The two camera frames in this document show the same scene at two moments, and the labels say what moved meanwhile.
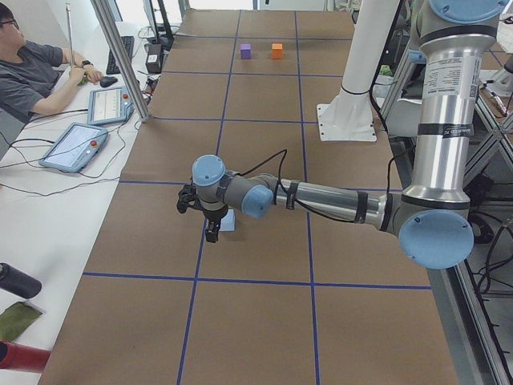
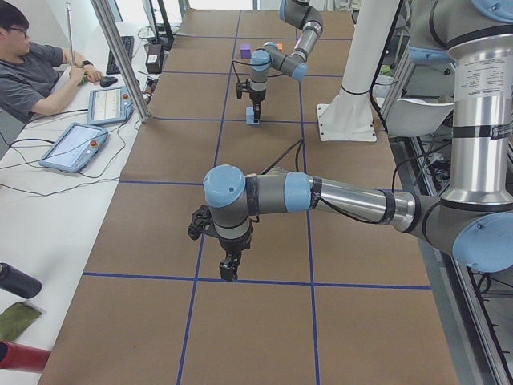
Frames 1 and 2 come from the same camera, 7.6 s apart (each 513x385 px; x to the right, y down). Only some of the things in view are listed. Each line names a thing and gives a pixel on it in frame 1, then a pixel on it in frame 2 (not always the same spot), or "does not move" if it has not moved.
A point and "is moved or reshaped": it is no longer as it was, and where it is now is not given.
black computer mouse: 107,81 does not move
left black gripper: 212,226 → 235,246
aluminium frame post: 109,27 does not move
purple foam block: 245,51 does not move
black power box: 154,59 does not move
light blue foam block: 228,222 is moved or reshaped
